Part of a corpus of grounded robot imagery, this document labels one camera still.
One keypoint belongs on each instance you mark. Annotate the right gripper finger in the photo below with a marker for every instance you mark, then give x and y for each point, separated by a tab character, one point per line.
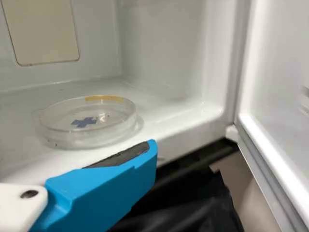
96	193

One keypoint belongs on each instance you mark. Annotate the petri dish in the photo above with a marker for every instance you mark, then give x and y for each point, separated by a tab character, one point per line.
72	135

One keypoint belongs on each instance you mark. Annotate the white incubator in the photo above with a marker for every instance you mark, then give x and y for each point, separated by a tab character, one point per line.
157	48

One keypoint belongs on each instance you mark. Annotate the incubator door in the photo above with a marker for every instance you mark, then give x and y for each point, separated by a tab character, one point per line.
277	84

